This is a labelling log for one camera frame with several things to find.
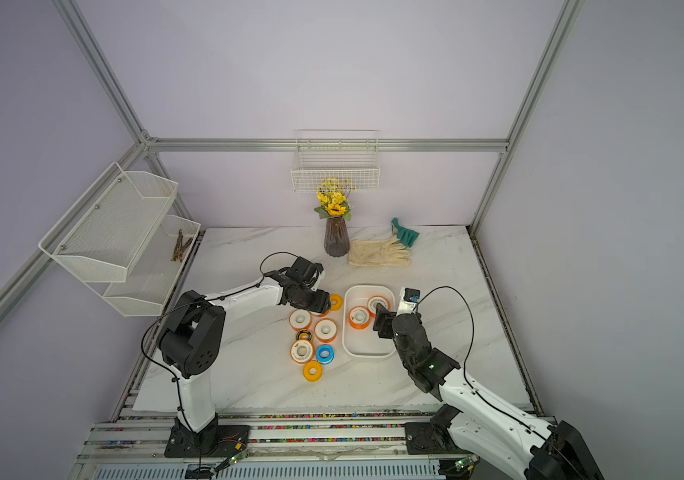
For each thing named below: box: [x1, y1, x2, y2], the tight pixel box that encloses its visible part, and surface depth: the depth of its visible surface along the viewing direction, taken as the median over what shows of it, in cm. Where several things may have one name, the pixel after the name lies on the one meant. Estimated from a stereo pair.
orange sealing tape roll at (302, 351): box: [290, 339, 315, 365], surface depth 88 cm
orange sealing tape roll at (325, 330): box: [314, 318, 338, 343], surface depth 93 cm
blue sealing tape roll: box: [315, 344, 335, 365], surface depth 90 cm
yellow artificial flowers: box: [314, 177, 358, 221], surface depth 97 cm
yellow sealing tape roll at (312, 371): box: [302, 360, 323, 383], surface depth 87 cm
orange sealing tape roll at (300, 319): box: [288, 308, 312, 332], surface depth 95 cm
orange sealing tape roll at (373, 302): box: [367, 295, 390, 317], surface depth 100 cm
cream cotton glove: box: [347, 235, 411, 267], surface depth 114 cm
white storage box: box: [342, 284, 397, 359], surface depth 95 cm
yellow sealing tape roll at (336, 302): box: [330, 294, 343, 312], surface depth 100 cm
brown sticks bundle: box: [171, 228, 193, 261], surface depth 99 cm
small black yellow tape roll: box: [296, 329, 313, 341], surface depth 92 cm
